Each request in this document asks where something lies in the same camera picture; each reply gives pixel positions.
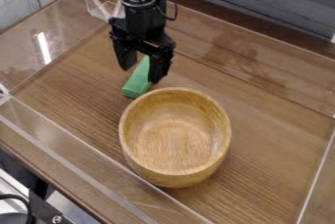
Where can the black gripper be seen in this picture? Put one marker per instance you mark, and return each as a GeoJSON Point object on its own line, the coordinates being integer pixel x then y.
{"type": "Point", "coordinates": [139, 33]}

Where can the green rectangular block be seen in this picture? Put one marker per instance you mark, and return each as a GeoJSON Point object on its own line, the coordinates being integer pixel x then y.
{"type": "Point", "coordinates": [136, 84]}

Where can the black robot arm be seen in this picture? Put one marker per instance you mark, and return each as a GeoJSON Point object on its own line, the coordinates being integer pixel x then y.
{"type": "Point", "coordinates": [138, 33]}

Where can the brown wooden bowl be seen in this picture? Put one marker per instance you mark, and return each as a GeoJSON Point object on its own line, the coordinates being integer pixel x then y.
{"type": "Point", "coordinates": [174, 134]}

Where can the clear acrylic corner bracket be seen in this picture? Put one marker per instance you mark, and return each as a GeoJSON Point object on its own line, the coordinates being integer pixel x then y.
{"type": "Point", "coordinates": [104, 10]}

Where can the black metal bracket with screw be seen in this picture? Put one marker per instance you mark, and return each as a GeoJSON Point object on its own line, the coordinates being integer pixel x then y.
{"type": "Point", "coordinates": [44, 213]}

